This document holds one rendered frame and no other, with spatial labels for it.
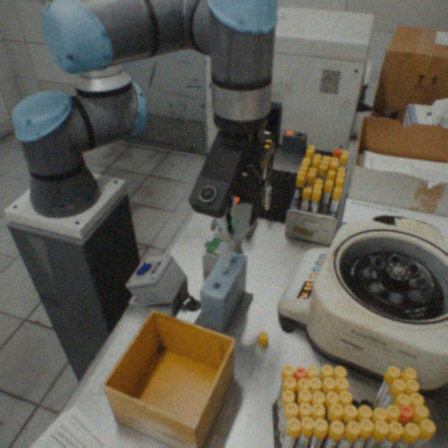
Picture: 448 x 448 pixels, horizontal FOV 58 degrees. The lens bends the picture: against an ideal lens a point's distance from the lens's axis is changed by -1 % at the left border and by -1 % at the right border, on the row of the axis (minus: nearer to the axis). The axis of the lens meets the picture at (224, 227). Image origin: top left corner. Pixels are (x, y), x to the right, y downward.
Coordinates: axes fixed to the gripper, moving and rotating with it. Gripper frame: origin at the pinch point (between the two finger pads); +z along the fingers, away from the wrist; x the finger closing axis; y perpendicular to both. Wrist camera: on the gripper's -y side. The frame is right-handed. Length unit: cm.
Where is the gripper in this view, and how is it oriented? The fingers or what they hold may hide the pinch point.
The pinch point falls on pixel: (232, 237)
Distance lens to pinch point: 64.7
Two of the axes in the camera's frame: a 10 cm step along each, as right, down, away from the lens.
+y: 4.1, -5.9, 6.9
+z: 0.0, 7.6, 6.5
